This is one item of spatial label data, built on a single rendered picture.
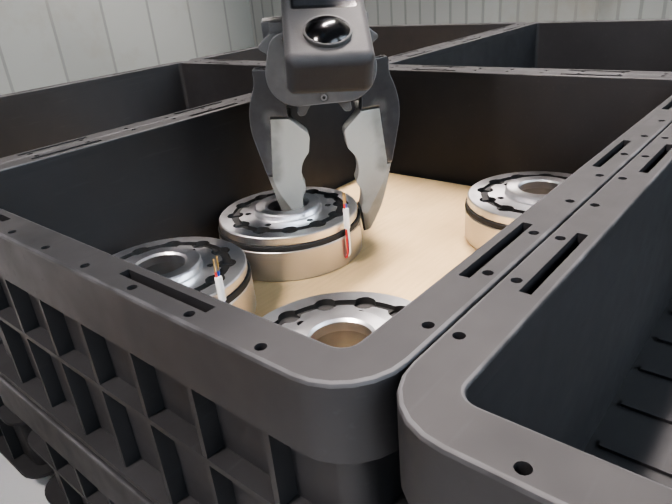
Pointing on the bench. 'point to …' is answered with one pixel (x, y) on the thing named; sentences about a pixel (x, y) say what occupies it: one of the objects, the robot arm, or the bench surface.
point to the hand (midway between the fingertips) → (334, 220)
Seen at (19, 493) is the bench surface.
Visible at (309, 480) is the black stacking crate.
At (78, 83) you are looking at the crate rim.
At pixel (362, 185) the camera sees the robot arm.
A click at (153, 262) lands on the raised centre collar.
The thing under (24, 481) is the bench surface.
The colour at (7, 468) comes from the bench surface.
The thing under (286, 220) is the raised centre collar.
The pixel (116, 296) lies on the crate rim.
